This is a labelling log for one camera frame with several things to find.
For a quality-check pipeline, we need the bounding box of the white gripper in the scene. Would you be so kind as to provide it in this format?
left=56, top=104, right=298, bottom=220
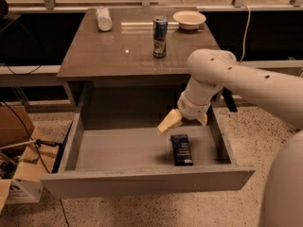
left=157, top=92, right=210, bottom=134

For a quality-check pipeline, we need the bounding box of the dark blue rxbar snack bar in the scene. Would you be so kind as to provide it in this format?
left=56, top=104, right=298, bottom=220
left=170, top=134, right=193, bottom=166

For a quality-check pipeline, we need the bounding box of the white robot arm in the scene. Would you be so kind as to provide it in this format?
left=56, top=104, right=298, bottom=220
left=158, top=49, right=303, bottom=227

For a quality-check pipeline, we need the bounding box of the grey cabinet with glossy top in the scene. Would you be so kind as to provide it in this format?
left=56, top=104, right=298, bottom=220
left=57, top=7, right=219, bottom=106

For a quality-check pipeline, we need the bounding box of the open grey drawer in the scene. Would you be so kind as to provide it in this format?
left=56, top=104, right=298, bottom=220
left=40, top=81, right=256, bottom=201

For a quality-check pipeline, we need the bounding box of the white paper bowl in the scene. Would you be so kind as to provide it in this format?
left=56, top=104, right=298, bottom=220
left=173, top=10, right=206, bottom=30

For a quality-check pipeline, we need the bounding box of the blue energy drink can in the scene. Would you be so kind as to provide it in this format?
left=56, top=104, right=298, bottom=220
left=152, top=16, right=168, bottom=58

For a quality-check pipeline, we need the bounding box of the open cardboard box left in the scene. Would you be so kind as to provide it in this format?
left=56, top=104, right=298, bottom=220
left=0, top=106, right=59, bottom=210

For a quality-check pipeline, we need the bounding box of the white cable on wall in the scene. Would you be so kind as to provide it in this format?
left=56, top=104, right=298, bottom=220
left=238, top=3, right=252, bottom=64

